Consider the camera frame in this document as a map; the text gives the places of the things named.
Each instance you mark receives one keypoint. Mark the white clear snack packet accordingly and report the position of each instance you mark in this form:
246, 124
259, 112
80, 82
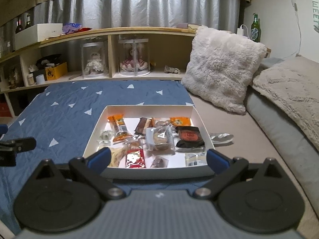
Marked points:
195, 159

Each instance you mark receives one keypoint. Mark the green print clear packet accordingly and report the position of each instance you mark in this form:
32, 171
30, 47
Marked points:
106, 135

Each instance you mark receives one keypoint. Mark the small dark clear packet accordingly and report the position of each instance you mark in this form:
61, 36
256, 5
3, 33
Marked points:
159, 163

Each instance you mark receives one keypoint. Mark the yellow box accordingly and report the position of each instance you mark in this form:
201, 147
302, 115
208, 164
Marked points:
56, 71

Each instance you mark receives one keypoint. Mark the beige fluffy blanket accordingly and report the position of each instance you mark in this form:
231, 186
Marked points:
286, 84

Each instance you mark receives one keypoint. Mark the red storage box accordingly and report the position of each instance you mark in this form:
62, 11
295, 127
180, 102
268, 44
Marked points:
5, 109

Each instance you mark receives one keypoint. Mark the red flat item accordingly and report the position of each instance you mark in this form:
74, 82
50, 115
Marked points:
86, 29

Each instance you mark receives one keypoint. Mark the seashell ornament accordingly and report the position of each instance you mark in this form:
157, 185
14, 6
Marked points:
172, 69

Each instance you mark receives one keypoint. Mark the pink dress doll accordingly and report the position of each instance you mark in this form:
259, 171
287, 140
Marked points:
134, 62

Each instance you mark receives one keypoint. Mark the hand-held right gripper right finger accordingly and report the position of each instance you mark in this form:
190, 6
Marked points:
216, 161

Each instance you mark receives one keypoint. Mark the white charger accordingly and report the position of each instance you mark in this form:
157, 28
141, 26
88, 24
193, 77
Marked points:
242, 31

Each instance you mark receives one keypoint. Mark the beige bed sheet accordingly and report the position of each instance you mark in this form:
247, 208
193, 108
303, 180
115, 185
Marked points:
249, 154

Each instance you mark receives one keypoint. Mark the green beer bottle white label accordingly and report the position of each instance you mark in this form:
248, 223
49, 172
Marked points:
255, 29

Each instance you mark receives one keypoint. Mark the fluffy white pillow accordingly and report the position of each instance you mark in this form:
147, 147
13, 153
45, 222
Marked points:
224, 67

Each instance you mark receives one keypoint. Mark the small orange snack packet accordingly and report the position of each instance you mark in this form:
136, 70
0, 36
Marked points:
180, 121

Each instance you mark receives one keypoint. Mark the black box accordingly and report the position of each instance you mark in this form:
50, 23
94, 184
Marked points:
39, 74

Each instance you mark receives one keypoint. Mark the white cup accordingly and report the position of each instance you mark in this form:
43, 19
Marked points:
40, 79

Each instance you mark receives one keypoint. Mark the clear packet brown cookies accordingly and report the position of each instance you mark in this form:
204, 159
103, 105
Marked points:
160, 122

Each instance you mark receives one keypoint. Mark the purple bag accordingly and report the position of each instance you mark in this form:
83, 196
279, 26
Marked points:
72, 28

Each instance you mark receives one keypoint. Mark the purple box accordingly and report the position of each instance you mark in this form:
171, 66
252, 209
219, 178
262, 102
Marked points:
182, 25

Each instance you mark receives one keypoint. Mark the black cloth item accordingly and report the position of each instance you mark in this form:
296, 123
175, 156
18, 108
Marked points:
48, 59

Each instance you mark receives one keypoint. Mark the dark green glass bottle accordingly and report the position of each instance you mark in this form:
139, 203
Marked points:
28, 22

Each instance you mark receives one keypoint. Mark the cream snack packet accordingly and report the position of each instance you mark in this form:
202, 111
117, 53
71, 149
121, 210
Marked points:
117, 155

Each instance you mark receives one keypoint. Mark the clear packet brown crisps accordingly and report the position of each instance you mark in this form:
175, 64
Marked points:
133, 143

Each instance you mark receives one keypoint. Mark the wooden strip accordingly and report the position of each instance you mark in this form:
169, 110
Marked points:
74, 76

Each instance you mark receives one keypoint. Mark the pink doll in case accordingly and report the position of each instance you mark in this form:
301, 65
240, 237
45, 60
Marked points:
134, 42

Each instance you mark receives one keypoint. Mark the brown glass bottle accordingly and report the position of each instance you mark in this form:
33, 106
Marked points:
19, 27

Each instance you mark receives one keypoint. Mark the blue triangle print quilt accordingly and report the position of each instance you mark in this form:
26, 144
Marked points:
74, 97

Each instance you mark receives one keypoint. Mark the white cardboard box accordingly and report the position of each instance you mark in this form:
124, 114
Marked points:
149, 110

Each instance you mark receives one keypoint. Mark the small jar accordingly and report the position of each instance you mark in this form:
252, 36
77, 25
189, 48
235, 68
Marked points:
30, 79

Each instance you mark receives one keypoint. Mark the white doll in case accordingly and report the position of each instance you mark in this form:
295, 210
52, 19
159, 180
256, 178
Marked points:
96, 46

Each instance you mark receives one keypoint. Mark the white storage box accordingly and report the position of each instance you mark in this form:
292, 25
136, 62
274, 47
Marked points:
37, 36

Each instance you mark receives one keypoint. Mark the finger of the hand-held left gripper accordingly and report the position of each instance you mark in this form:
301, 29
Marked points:
18, 144
2, 129

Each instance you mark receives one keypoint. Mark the grey curtain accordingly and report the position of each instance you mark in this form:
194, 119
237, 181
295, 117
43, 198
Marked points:
149, 5

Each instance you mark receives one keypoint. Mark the white crumpled tissue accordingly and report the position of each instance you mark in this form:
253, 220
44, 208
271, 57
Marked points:
33, 68

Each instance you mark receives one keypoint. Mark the wooden shelf unit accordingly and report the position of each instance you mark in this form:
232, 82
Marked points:
112, 31

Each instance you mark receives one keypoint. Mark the brown chocolate packet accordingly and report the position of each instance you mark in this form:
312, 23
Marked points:
142, 125

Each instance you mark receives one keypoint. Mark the long orange snack packet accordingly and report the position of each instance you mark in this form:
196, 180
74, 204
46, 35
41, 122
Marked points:
117, 123

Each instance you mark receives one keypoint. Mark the grey cushion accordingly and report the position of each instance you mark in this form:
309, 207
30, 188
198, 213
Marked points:
274, 129

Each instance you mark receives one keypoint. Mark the clear packet round pastry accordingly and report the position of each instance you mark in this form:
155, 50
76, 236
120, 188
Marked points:
159, 139

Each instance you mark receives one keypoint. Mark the brown plush toy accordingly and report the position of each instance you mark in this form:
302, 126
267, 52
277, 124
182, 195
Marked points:
14, 77

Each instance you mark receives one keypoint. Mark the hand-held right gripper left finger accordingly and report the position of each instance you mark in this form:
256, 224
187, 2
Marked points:
99, 157

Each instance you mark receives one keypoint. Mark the black packet red mooncake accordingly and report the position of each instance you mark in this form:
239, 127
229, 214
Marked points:
189, 137

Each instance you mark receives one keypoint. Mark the red snack packet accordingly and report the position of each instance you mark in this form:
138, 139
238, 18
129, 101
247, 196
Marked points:
135, 159

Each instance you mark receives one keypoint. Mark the white dress doll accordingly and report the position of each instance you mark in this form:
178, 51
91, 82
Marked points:
94, 63

